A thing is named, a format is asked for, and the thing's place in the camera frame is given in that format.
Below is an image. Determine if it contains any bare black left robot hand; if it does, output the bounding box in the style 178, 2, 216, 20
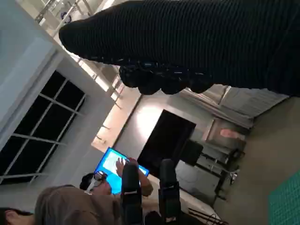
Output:
120, 159, 181, 225

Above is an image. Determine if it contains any black chair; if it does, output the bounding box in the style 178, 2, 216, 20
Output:
181, 140, 204, 166

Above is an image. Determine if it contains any large black display panel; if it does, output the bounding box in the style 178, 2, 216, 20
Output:
137, 109, 197, 178

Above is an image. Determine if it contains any person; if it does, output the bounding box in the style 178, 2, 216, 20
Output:
79, 156, 154, 196
0, 184, 124, 225

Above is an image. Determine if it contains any blue lit laptop screen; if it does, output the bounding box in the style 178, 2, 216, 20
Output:
95, 147, 150, 195

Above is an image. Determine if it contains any white VR headset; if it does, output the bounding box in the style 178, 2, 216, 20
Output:
83, 172, 106, 195

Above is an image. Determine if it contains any green cutting mat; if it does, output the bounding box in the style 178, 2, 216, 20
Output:
268, 174, 300, 225

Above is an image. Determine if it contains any dark window with grey frame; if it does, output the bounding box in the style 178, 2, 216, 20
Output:
0, 70, 86, 186

